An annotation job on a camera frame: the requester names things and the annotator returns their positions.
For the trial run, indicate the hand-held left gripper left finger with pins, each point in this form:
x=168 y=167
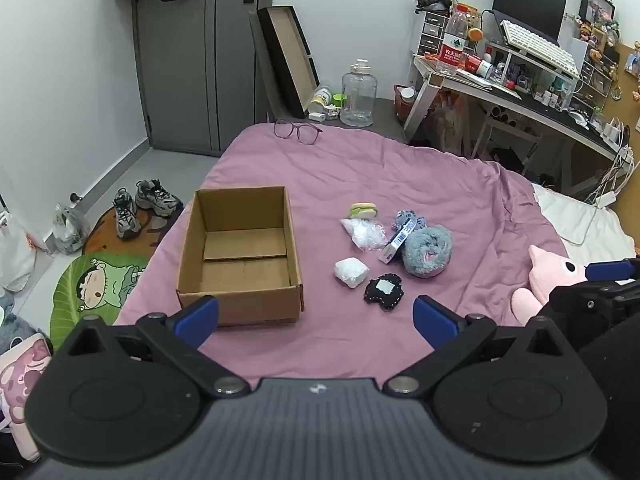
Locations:
x=197 y=317

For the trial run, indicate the crinkly clear plastic packet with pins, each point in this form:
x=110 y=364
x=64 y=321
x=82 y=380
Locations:
x=365 y=234

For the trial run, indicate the black picture frame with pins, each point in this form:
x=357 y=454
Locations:
x=597 y=5
x=287 y=55

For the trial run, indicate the computer mouse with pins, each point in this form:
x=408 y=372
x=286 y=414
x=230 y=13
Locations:
x=580 y=117

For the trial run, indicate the black felt pouch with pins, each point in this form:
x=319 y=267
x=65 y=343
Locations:
x=372 y=295

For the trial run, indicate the pink printed bag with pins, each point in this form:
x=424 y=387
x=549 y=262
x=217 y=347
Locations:
x=20 y=390

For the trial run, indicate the white bedding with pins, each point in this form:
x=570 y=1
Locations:
x=575 y=215

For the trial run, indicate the pink bed sheet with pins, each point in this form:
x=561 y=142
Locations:
x=350 y=170

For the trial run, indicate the round grey fluffy plush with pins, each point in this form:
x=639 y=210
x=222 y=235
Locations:
x=427 y=252

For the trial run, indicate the purple-framed glasses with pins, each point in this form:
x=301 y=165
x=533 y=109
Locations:
x=286 y=129

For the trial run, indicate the burger plush toy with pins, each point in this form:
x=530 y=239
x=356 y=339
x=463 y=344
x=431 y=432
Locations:
x=363 y=209

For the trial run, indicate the pink plush toy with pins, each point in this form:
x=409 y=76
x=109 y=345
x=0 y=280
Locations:
x=550 y=272

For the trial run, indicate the white plastic bag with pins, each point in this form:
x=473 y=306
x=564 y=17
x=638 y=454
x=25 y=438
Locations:
x=15 y=255

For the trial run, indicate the black monitor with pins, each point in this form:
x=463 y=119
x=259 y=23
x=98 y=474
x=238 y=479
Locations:
x=530 y=0

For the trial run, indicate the white desk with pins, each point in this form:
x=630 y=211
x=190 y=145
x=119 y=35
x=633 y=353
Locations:
x=500 y=92

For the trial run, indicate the clear bag of dark stuff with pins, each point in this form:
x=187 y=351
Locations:
x=70 y=230

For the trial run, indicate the white packet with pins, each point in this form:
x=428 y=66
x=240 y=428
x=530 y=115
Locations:
x=351 y=271

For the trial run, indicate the brown floor mat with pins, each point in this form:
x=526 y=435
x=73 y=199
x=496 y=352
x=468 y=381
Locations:
x=150 y=232

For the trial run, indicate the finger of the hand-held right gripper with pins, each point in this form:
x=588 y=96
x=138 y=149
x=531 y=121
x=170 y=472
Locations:
x=612 y=270

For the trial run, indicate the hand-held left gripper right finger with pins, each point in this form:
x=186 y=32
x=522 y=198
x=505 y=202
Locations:
x=432 y=320

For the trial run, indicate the clear large water jug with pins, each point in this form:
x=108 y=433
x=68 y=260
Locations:
x=357 y=95

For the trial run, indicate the grey fluffy cloth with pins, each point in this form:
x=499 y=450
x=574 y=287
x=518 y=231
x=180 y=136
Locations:
x=15 y=325

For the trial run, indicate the grey sneaker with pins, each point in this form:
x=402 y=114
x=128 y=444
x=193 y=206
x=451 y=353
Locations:
x=157 y=197
x=125 y=215

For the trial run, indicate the cork board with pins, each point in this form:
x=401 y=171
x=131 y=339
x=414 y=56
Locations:
x=625 y=105

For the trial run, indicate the grey door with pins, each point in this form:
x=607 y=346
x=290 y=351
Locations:
x=190 y=70

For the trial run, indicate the small green cup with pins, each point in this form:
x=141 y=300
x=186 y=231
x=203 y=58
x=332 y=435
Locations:
x=340 y=99

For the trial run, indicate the green cartoon floor mat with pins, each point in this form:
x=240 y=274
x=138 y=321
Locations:
x=100 y=290

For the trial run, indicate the cardboard box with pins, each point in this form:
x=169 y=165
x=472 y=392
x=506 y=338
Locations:
x=240 y=275

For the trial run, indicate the clear drawer organizer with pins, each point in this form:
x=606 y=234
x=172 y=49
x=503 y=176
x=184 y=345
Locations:
x=431 y=32

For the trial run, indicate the white keyboard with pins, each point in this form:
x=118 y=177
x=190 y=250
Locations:
x=540 y=47

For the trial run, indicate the small white charger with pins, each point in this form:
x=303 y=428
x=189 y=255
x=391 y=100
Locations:
x=317 y=116

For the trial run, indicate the purple tissue pack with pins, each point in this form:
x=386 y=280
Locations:
x=397 y=242

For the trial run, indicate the white yellow can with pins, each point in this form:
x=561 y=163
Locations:
x=319 y=100

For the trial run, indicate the red-label water bottle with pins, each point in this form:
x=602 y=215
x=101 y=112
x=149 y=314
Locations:
x=455 y=42

